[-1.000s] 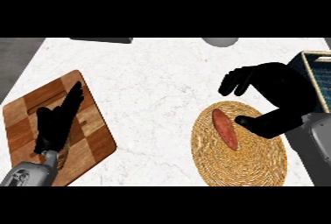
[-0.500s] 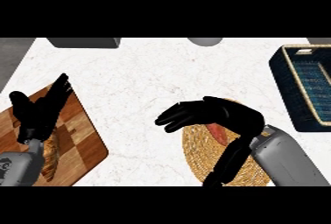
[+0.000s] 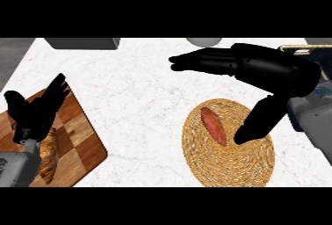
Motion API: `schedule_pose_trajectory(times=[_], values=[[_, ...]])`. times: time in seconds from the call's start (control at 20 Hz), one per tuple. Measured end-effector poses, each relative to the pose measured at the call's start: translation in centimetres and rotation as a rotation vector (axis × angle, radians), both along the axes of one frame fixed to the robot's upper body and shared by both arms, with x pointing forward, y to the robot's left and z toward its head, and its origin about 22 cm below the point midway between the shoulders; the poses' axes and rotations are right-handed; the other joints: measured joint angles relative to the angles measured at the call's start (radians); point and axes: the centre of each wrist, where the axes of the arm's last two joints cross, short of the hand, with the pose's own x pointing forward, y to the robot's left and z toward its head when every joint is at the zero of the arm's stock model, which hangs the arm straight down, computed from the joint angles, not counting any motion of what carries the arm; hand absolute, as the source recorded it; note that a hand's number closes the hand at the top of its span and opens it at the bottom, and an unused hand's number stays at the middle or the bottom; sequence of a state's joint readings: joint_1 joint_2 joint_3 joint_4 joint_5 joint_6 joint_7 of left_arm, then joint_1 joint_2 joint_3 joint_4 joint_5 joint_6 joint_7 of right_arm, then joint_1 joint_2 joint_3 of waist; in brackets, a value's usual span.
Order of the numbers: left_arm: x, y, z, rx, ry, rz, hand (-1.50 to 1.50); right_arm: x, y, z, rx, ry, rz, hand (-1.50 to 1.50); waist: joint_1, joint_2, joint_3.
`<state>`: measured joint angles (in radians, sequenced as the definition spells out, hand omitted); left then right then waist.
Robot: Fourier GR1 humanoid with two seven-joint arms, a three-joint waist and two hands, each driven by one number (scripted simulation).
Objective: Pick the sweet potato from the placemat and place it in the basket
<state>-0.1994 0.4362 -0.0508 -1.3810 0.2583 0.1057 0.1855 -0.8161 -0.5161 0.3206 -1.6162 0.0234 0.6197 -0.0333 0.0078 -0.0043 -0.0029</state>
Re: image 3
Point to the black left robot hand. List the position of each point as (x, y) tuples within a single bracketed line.
[(37, 112)]

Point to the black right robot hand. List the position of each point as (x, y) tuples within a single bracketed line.
[(267, 70)]

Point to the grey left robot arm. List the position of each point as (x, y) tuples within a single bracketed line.
[(16, 164)]

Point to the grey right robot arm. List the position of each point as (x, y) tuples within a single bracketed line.
[(313, 117)]

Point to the red sweet potato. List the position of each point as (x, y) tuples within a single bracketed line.
[(214, 126)]

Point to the round woven straw placemat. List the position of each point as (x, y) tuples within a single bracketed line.
[(227, 146)]

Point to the brown wooden cutting board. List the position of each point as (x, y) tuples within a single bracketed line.
[(72, 132)]

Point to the golden bread loaf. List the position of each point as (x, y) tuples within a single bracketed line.
[(49, 159)]

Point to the grey round bowl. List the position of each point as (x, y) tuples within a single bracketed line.
[(204, 42)]

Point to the dark grey box appliance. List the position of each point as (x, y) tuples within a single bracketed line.
[(83, 43)]

